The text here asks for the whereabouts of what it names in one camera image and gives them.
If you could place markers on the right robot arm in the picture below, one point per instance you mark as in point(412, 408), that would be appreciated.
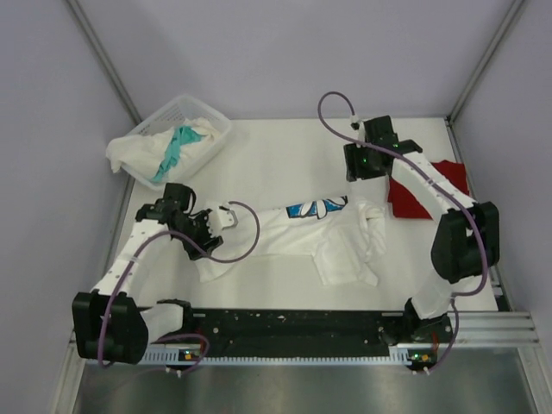
point(466, 242)

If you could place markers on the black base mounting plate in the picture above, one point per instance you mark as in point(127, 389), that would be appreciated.
point(309, 333)

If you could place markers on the white peace flower t-shirt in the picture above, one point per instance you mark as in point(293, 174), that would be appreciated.
point(345, 236)

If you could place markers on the aluminium frame rail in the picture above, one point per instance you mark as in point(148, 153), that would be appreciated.
point(479, 327)

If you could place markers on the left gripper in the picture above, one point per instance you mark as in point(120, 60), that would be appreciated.
point(208, 242)

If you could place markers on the white plastic basket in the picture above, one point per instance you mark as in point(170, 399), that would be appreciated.
point(174, 113)

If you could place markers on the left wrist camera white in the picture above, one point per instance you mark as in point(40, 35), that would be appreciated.
point(221, 218)

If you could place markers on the teal cloth in basket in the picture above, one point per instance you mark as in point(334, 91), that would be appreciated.
point(182, 135)

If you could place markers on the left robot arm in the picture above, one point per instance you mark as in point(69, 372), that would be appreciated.
point(108, 323)

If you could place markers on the cream cloth in basket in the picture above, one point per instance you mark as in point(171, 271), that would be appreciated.
point(144, 153)

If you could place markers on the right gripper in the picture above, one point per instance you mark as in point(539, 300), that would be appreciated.
point(354, 170)

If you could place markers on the grey slotted cable duct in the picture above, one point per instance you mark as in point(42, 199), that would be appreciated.
point(176, 357)

